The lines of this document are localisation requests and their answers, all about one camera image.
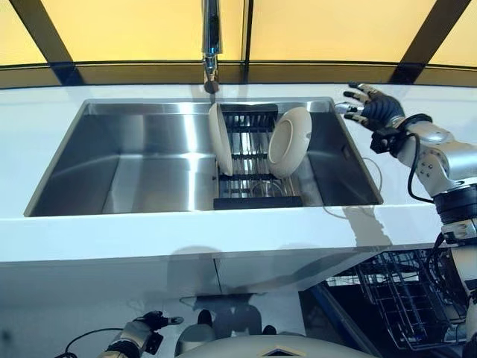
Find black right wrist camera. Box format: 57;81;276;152
370;128;398;154

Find black sink dish rack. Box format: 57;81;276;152
212;104;305;210

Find robot left leg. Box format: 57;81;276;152
174;309;217;354

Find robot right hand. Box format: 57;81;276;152
334;82;406;131

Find cream deep plate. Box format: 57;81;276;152
267;107;312;178

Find chrome kitchen faucet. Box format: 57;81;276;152
200;0;224;93

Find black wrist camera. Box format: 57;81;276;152
370;128;398;154
143;331;165;355

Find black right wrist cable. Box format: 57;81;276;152
391;113;437;205

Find dark window frame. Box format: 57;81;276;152
0;0;477;90

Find stainless steel sink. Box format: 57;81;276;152
24;97;385;218

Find white cabinet door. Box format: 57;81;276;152
0;257;223;299
214;244;361;294

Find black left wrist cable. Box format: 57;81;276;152
65;327;124;355

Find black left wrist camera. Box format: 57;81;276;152
143;331;165;355

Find black wire dishwasher rack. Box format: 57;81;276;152
353;251;469;350

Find grey robot torso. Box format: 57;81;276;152
182;335;377;358

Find round steel sink drain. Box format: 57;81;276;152
250;179;286;198

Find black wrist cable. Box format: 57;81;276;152
65;327;124;355
391;113;437;205

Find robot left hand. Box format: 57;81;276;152
132;311;184;333

